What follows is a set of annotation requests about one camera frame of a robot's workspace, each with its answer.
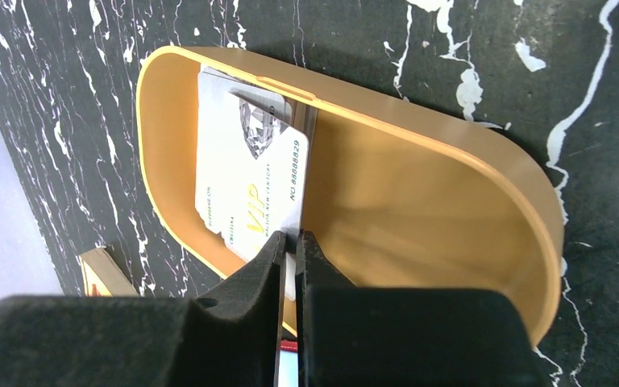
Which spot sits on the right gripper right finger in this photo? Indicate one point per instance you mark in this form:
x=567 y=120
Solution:
x=372 y=336

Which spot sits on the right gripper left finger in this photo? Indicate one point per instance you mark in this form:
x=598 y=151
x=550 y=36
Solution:
x=229 y=336

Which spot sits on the red card holder wallet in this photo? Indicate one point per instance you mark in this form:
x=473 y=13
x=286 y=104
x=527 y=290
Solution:
x=288 y=364

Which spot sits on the white card in tray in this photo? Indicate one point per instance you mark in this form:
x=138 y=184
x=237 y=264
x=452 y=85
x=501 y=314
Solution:
x=214 y=86

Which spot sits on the orange book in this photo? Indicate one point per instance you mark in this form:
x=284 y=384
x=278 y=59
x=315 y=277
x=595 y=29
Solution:
x=102 y=277

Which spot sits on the orange oval tray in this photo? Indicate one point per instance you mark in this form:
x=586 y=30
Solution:
x=397 y=194

